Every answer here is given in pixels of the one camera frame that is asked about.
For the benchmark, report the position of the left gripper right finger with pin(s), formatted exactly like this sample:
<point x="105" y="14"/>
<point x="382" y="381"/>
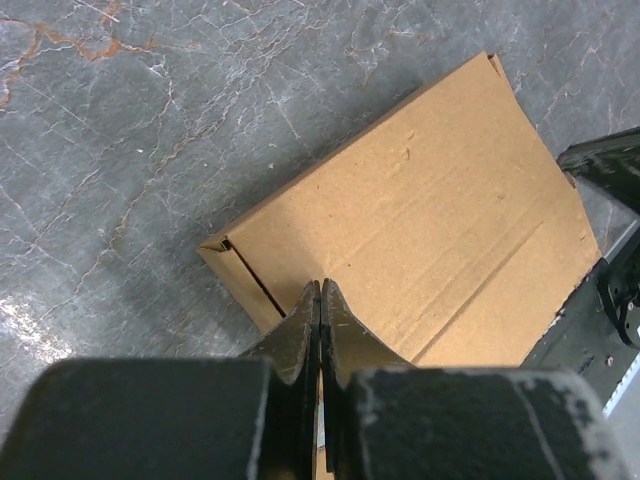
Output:
<point x="387" y="419"/>

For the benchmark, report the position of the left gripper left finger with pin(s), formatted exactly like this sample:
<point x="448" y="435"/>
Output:
<point x="249" y="417"/>

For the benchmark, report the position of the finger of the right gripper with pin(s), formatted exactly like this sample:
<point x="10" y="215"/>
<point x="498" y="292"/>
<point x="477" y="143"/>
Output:
<point x="609" y="163"/>

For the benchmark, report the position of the cardboard box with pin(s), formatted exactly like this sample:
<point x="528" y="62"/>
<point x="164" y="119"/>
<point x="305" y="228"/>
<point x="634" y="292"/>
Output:
<point x="449" y="228"/>

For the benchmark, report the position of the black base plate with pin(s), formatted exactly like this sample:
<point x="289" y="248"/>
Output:
<point x="596" y="332"/>

